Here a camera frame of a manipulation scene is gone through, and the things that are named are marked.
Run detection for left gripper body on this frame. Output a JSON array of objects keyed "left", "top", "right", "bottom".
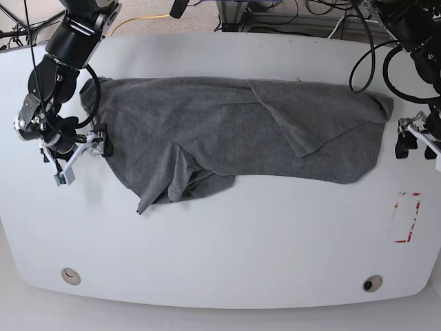
[{"left": 398, "top": 111, "right": 440, "bottom": 162}]

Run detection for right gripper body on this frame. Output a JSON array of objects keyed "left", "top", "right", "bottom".
[{"left": 39, "top": 131, "right": 99, "bottom": 172}]

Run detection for grey T-shirt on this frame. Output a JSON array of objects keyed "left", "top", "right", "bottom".
[{"left": 80, "top": 77, "right": 394, "bottom": 213}]

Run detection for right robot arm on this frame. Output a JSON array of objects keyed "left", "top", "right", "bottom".
[{"left": 14, "top": 1, "right": 121, "bottom": 179}]

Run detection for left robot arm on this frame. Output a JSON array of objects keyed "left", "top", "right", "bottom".
[{"left": 351, "top": 1, "right": 440, "bottom": 170}]

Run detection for red tape rectangle marking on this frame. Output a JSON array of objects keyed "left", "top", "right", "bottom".
[{"left": 390, "top": 192, "right": 422, "bottom": 243}]

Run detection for left table grommet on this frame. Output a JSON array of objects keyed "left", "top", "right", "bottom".
[{"left": 61, "top": 268, "right": 81, "bottom": 286}]

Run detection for table grommet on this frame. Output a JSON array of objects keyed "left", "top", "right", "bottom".
[
  {"left": 61, "top": 268, "right": 81, "bottom": 286},
  {"left": 362, "top": 274, "right": 383, "bottom": 293}
]

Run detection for right table grommet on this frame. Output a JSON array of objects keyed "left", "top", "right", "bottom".
[{"left": 362, "top": 274, "right": 383, "bottom": 293}]

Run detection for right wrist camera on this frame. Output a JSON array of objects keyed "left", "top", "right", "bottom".
[{"left": 54, "top": 168, "right": 75, "bottom": 186}]

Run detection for yellow cable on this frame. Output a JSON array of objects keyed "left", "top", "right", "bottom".
[{"left": 110, "top": 13, "right": 172, "bottom": 37}]

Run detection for aluminium table leg frame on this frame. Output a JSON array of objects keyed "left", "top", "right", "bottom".
[{"left": 214, "top": 1, "right": 252, "bottom": 32}]

